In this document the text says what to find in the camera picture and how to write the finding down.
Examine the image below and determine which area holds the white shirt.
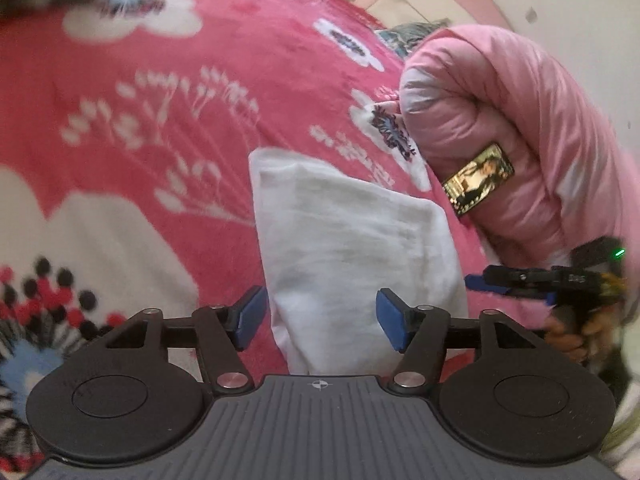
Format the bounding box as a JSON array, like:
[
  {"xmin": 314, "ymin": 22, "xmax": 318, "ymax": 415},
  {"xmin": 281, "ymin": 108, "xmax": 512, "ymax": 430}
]
[{"xmin": 248, "ymin": 148, "xmax": 469, "ymax": 375}]

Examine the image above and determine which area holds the person right hand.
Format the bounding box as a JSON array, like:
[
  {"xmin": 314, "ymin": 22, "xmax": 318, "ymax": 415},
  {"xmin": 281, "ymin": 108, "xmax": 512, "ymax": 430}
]
[{"xmin": 544, "ymin": 304, "xmax": 624, "ymax": 363}]

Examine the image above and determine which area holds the smartphone with lit screen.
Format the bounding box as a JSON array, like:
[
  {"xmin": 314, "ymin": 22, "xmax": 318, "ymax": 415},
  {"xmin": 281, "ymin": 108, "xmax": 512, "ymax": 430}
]
[{"xmin": 442, "ymin": 142, "xmax": 515, "ymax": 218}]

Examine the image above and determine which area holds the pink quilted jacket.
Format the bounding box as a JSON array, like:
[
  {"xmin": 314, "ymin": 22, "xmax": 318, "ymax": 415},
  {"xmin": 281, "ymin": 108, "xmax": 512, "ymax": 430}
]
[{"xmin": 398, "ymin": 23, "xmax": 640, "ymax": 331}]

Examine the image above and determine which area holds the green white fuzzy sleeve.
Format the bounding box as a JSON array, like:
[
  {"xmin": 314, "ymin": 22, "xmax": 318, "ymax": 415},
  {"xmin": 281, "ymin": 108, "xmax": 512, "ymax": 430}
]
[{"xmin": 588, "ymin": 341, "xmax": 639, "ymax": 479}]

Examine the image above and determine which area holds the red floral blanket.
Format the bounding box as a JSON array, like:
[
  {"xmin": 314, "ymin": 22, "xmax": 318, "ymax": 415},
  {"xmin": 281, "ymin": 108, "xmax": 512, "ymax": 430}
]
[{"xmin": 0, "ymin": 0, "xmax": 551, "ymax": 476}]

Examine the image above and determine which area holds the floral pillow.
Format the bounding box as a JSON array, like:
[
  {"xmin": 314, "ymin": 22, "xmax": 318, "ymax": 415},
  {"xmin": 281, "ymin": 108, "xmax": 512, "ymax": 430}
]
[{"xmin": 374, "ymin": 18, "xmax": 452, "ymax": 60}]

